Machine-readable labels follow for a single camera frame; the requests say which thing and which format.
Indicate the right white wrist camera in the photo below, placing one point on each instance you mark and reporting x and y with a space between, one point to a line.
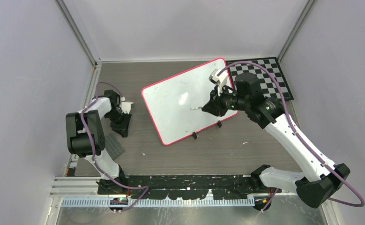
220 80

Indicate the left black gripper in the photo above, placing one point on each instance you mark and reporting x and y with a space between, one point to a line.
122 129

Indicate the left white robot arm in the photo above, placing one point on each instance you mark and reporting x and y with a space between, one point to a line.
86 138

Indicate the white slotted cable duct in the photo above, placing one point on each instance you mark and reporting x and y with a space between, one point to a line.
109 202

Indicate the black white checkerboard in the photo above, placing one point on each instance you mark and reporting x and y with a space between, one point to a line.
273 83

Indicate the black whiteboard marker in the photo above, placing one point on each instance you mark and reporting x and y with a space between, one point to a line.
196 108

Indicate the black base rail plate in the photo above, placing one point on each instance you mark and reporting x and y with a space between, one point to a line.
186 187

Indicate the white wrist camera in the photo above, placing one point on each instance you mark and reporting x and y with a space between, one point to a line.
125 106
220 80

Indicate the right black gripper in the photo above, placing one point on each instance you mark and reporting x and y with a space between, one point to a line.
215 106

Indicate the pink framed whiteboard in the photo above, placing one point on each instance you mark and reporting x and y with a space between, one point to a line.
169 101

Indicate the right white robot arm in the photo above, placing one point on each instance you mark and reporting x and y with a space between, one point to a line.
318 179

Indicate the grey studded baseplate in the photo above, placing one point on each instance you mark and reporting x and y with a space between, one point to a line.
113 147

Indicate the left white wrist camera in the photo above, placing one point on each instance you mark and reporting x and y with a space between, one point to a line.
125 106

